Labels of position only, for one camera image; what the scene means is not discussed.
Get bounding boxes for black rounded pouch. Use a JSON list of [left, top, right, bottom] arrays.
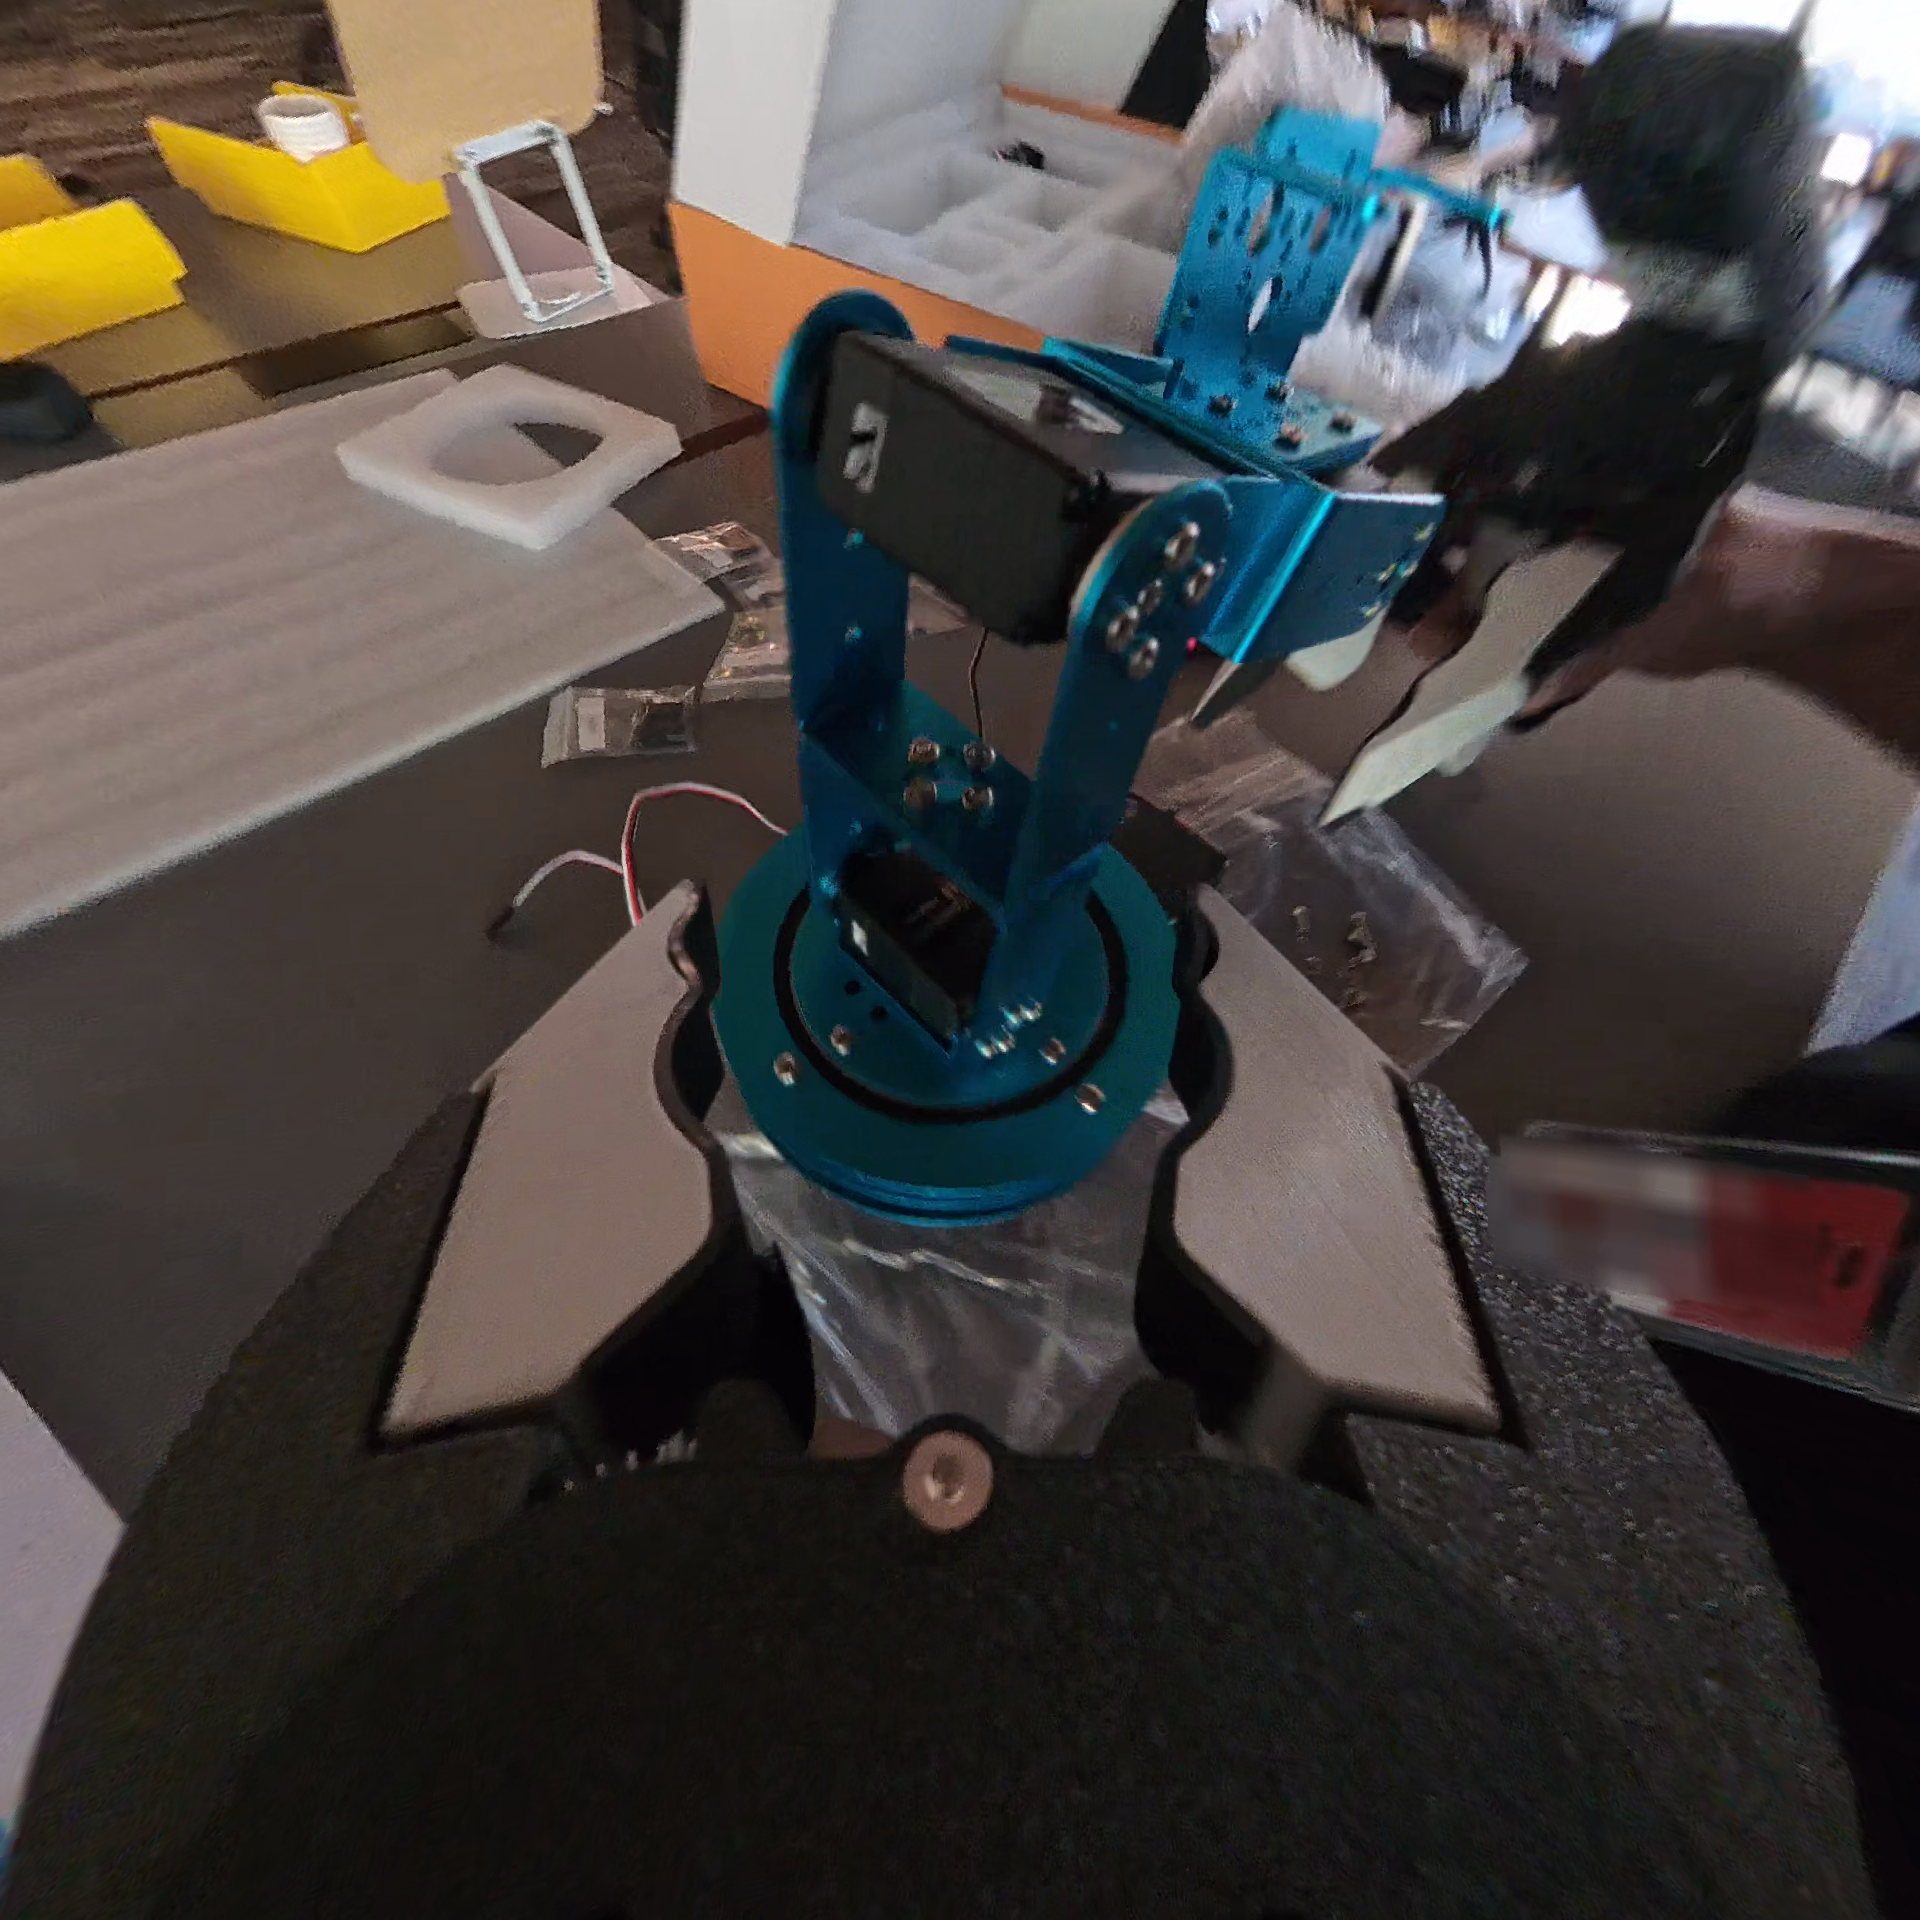
[[0, 363, 96, 445]]

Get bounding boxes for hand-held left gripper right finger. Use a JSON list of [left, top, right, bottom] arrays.
[[1132, 885, 1503, 1443]]

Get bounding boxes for white foam frame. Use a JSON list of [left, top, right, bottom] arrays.
[[335, 363, 684, 552]]

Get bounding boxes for blue toy robot arm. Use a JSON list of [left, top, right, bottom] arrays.
[[704, 104, 1509, 1232]]

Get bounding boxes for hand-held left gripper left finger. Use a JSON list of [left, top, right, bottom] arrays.
[[374, 882, 735, 1450]]

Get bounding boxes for red white servo cable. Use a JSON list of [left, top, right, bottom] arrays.
[[487, 783, 781, 944]]

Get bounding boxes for red lanyard card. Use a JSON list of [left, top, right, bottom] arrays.
[[1500, 1131, 1920, 1366]]

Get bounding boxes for loose silver screws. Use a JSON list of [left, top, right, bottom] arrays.
[[1289, 900, 1390, 998]]

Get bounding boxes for large clear plastic bag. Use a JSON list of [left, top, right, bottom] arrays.
[[704, 704, 1529, 1455]]

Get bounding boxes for tan chair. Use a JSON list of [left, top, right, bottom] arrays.
[[321, 0, 663, 338]]

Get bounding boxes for small clear parts bag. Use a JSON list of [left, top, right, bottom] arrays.
[[540, 680, 704, 770], [701, 599, 792, 704], [647, 522, 784, 606]]

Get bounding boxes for person's right hand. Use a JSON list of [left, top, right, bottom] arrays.
[[1552, 516, 1788, 722]]

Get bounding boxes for yellow storage box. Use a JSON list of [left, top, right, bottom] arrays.
[[0, 157, 190, 360], [145, 93, 452, 254]]

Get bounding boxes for white foam sheet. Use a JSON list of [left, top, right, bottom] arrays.
[[0, 367, 767, 939]]

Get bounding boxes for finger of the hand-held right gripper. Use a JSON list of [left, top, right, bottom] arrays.
[[1191, 599, 1390, 732], [1318, 543, 1629, 829]]

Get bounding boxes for dark grey desk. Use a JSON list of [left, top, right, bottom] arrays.
[[0, 223, 1920, 1518]]

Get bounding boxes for person's black clothing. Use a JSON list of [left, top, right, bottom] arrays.
[[1649, 1036, 1920, 1920]]

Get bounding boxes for orange white cardboard box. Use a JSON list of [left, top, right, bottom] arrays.
[[668, 0, 1352, 413]]

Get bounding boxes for grey desk with orange edge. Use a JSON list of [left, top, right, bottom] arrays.
[[0, 165, 693, 453]]

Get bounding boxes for assembly instruction manual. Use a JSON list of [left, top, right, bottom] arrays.
[[0, 1371, 126, 1834]]

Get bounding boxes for person's right forearm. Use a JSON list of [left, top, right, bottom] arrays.
[[1756, 516, 1920, 782]]

